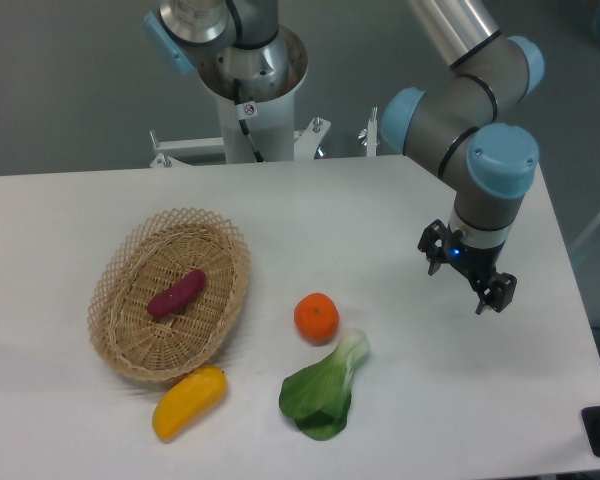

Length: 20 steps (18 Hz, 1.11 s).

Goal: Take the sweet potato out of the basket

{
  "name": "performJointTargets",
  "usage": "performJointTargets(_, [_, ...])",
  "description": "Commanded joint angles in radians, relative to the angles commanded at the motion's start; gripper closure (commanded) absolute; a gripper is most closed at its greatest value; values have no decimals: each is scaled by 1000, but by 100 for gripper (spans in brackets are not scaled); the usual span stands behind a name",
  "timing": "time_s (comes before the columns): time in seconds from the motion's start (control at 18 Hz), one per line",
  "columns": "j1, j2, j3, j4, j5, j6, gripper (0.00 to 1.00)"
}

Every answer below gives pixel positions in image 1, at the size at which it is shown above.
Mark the orange tangerine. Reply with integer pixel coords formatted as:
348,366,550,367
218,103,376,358
294,292,340,345

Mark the green bok choy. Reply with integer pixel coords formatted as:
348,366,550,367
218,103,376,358
278,328,370,441

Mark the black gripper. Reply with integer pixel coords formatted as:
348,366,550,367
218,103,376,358
417,219,517,314

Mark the yellow mango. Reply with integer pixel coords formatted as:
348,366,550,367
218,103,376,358
152,365,228,442

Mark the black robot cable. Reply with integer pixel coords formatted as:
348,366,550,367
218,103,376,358
232,79,266,164

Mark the purple sweet potato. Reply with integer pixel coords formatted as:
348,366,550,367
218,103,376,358
146,269,206,318

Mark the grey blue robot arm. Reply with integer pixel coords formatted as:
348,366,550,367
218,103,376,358
143,1,544,311

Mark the woven wicker basket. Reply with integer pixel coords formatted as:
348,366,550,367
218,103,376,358
88,208,250,382

